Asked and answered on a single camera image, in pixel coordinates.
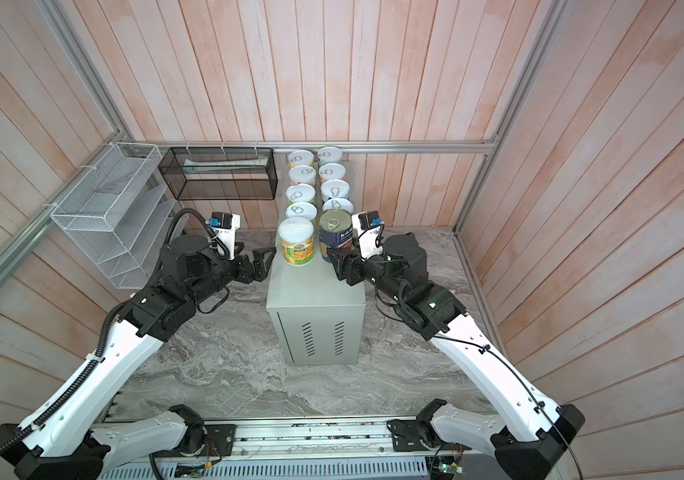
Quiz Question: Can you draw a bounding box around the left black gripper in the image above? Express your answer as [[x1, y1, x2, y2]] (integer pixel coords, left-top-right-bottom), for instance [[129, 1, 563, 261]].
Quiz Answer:
[[187, 240, 277, 305]]

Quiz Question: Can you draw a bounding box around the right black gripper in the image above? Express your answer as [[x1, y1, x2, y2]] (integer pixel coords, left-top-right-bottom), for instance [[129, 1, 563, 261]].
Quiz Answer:
[[330, 237, 406, 308]]

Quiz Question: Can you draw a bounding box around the dark can with brown lid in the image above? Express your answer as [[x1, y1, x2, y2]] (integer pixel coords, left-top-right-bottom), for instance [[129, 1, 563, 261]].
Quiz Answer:
[[319, 209, 354, 262]]

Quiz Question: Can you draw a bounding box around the tall can white plastic lid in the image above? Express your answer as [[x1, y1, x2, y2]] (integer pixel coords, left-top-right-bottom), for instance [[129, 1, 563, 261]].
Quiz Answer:
[[278, 217, 315, 266]]

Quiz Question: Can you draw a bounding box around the pink can pull-tab lid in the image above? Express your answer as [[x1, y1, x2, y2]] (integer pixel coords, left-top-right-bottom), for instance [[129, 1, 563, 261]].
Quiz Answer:
[[288, 165, 317, 187]]

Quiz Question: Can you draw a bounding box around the orange can pull-tab lid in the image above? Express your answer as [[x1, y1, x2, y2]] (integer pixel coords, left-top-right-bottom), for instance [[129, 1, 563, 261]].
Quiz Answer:
[[318, 162, 347, 183]]

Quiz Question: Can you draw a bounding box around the yellow can pull-tab lid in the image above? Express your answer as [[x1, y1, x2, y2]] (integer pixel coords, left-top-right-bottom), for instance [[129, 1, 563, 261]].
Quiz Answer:
[[288, 149, 315, 168]]

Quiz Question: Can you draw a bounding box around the green white can pull-tab lid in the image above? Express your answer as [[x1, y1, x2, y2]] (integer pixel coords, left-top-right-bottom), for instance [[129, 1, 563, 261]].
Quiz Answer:
[[317, 146, 344, 166]]

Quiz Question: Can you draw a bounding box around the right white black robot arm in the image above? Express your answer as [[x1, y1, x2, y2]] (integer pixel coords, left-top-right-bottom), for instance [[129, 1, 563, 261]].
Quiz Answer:
[[328, 231, 585, 479]]

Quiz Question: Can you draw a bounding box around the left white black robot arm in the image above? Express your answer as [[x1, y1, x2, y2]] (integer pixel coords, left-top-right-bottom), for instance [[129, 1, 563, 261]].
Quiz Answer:
[[0, 234, 276, 479]]

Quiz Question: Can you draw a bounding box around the grey metal cabinet counter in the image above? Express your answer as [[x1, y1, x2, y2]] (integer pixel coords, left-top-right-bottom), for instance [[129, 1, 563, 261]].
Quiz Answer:
[[267, 235, 366, 366]]

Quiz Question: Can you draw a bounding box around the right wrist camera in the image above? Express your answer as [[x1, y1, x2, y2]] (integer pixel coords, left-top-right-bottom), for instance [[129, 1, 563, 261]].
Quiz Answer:
[[352, 210, 383, 260]]

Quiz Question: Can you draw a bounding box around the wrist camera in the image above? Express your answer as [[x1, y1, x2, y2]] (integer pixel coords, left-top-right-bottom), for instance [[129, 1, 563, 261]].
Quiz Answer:
[[208, 212, 241, 260], [352, 210, 383, 260]]

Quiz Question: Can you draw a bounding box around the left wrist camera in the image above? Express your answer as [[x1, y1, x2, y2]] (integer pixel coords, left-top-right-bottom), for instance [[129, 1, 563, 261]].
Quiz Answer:
[[208, 212, 241, 260]]

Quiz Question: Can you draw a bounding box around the black wire mesh basket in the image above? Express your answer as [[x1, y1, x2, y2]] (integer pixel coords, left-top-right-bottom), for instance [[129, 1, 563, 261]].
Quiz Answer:
[[159, 146, 278, 201]]

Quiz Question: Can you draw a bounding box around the horizontal aluminium frame bar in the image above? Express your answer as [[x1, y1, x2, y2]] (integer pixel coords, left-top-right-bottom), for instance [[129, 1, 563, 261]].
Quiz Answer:
[[153, 140, 496, 154]]

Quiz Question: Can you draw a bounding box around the white wire mesh shelf rack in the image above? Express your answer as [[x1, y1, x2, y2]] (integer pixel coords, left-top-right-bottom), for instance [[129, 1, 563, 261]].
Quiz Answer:
[[52, 143, 177, 290]]

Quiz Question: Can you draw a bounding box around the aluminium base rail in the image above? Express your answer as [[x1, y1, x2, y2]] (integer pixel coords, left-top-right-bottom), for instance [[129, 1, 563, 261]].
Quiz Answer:
[[88, 413, 499, 466]]

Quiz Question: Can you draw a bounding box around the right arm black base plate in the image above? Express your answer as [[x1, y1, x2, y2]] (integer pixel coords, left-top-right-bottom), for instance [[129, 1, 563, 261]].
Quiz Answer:
[[386, 419, 440, 452]]

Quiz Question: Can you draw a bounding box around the black corrugated cable conduit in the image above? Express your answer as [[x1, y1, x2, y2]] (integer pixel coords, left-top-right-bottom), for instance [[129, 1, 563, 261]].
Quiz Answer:
[[0, 299, 127, 480]]

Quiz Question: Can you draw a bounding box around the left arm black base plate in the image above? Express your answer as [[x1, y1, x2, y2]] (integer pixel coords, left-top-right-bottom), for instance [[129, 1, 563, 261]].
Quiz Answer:
[[203, 424, 237, 459]]

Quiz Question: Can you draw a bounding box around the left aluminium frame bar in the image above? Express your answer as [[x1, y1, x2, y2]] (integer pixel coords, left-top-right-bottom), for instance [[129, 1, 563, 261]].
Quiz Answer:
[[0, 134, 127, 334]]

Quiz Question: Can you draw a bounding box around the right aluminium frame post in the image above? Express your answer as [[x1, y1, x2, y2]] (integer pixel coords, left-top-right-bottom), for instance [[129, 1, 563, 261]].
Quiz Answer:
[[451, 1, 573, 236]]

